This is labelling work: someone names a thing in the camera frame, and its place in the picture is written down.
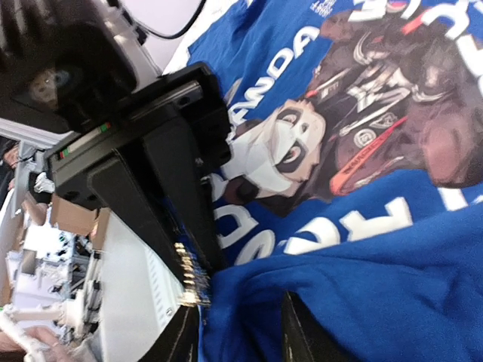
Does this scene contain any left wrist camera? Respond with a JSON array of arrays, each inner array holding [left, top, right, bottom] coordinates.
[[1, 1, 137, 133]]

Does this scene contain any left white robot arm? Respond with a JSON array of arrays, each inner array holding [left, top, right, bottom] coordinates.
[[48, 1, 230, 278]]

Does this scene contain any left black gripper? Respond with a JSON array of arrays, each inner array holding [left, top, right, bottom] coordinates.
[[45, 62, 231, 282]]

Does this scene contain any cardboard box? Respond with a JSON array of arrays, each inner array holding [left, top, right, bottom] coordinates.
[[50, 195, 111, 250]]

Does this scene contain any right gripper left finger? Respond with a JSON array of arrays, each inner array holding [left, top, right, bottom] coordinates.
[[143, 306, 200, 362]]

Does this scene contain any blue printed t-shirt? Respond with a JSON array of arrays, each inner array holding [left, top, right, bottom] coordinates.
[[184, 1, 482, 361]]

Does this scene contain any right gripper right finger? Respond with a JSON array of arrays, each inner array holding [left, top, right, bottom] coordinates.
[[281, 292, 340, 361]]

